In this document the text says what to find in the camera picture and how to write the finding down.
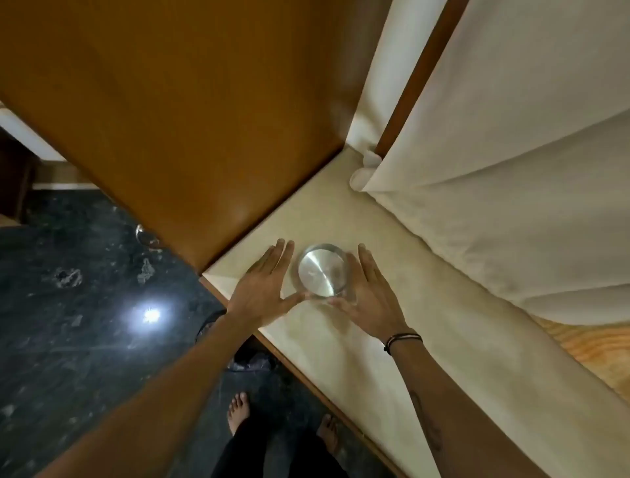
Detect person's right hand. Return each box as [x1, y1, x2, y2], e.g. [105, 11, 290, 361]
[327, 244, 410, 341]

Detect person's left hand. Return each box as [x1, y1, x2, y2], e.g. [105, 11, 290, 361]
[226, 239, 309, 329]

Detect round steel tin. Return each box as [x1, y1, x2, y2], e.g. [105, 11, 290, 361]
[297, 243, 356, 301]

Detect person's left forearm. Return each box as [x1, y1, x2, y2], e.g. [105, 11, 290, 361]
[34, 313, 258, 478]

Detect person's right forearm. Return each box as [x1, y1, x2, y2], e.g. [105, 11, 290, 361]
[390, 339, 559, 478]

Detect black wristband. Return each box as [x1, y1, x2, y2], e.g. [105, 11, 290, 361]
[383, 332, 423, 356]

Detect black sandals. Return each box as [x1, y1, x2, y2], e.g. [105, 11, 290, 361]
[195, 309, 277, 373]

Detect small white plastic cup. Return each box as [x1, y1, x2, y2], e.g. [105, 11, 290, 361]
[349, 150, 383, 191]

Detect person's left foot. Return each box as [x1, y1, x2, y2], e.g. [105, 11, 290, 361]
[226, 392, 252, 437]

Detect person's foot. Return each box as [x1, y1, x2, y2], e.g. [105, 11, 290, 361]
[316, 414, 341, 455]
[226, 392, 252, 437]

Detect person's right foot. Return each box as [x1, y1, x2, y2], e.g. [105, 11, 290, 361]
[316, 414, 341, 455]

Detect person's black trousers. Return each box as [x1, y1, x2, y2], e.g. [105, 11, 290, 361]
[211, 419, 357, 478]

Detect brown wooden cabinet door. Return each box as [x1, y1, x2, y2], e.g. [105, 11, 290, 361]
[0, 0, 394, 274]

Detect narrow white curtain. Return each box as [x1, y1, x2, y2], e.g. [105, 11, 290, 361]
[346, 0, 449, 154]

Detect large white curtain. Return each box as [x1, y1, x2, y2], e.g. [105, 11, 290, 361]
[361, 0, 630, 327]

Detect light wooden board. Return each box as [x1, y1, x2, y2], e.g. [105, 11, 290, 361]
[534, 315, 630, 402]

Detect dark wooden furniture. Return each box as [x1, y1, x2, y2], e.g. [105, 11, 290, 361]
[0, 127, 39, 223]

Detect brown wooden frame post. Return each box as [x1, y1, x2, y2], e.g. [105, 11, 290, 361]
[375, 0, 469, 159]

